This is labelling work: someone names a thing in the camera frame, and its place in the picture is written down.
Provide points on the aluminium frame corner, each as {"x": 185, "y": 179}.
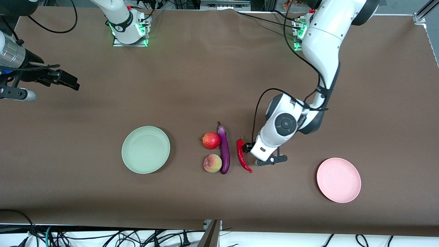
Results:
{"x": 420, "y": 17}

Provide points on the red pomegranate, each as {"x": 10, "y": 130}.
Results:
{"x": 211, "y": 140}

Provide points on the aluminium profile beam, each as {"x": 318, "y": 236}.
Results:
{"x": 211, "y": 236}

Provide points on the red chili pepper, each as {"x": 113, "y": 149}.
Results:
{"x": 241, "y": 156}

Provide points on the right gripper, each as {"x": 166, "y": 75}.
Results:
{"x": 33, "y": 75}

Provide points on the brown table cover sheet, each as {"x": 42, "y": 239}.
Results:
{"x": 171, "y": 85}

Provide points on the grey metal box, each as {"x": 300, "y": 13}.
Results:
{"x": 224, "y": 4}

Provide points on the long purple eggplant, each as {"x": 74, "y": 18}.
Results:
{"x": 224, "y": 151}

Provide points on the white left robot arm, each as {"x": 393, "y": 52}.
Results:
{"x": 322, "y": 44}

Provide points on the pink round plate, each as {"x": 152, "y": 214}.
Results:
{"x": 339, "y": 180}

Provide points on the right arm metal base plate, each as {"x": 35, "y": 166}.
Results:
{"x": 130, "y": 45}

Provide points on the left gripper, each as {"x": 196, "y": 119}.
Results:
{"x": 246, "y": 148}

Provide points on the orange background object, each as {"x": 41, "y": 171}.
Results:
{"x": 289, "y": 3}

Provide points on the yellow pink peach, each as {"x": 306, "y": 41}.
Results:
{"x": 212, "y": 163}

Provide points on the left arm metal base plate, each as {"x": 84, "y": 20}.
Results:
{"x": 296, "y": 48}

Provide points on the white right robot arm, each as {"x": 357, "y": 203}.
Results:
{"x": 120, "y": 17}

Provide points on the pale green round plate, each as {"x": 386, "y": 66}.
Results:
{"x": 145, "y": 150}

